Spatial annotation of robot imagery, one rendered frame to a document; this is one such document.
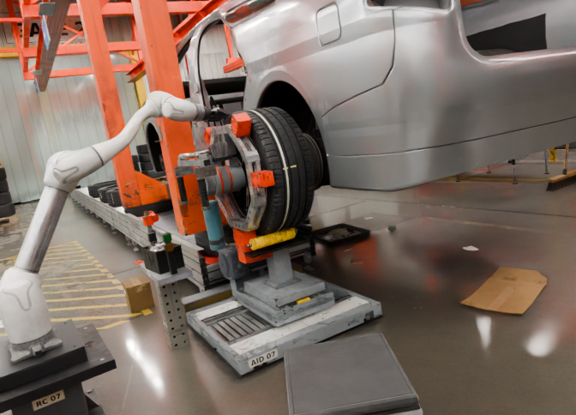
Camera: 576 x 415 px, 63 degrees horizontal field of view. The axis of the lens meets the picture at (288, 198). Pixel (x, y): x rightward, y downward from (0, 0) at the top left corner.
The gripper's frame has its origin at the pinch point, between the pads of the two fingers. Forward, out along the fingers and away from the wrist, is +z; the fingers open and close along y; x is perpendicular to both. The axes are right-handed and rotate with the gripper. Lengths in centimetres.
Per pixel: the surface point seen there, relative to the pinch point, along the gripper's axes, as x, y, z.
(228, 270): -73, -49, 10
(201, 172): -36, 5, -38
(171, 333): -96, -65, -28
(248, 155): -35.6, 21.0, -21.9
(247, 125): -21.2, 24.2, -18.5
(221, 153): -30.6, 12.9, -29.6
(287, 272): -88, -14, 18
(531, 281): -140, 75, 105
